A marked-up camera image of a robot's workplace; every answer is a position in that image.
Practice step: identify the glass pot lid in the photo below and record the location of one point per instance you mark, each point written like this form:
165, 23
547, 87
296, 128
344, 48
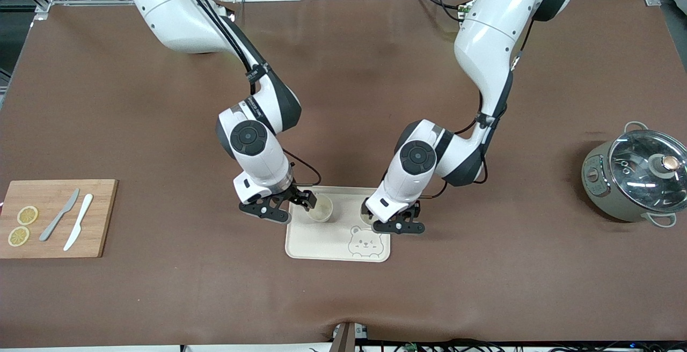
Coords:
636, 172

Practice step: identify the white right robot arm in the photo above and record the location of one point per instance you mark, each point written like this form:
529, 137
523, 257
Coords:
182, 19

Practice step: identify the cream tray with bear print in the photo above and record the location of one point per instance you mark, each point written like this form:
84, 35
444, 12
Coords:
322, 242

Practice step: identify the yellow lemon slice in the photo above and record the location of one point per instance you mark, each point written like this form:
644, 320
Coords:
19, 236
27, 215

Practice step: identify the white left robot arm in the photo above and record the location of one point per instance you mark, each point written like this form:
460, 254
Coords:
483, 35

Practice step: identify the white plastic knife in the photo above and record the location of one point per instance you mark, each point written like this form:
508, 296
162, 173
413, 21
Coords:
78, 223

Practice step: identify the wooden cutting board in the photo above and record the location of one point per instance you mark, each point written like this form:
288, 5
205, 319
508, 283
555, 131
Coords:
53, 234

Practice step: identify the grey-green electric cooking pot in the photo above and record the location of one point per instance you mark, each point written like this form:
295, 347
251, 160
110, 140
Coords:
596, 183

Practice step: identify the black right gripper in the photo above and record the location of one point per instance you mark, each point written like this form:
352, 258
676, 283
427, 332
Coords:
293, 195

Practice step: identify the white plastic cup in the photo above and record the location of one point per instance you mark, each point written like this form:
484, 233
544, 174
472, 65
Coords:
362, 213
323, 211

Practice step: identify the grey plastic knife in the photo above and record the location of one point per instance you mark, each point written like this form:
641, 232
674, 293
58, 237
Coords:
56, 219

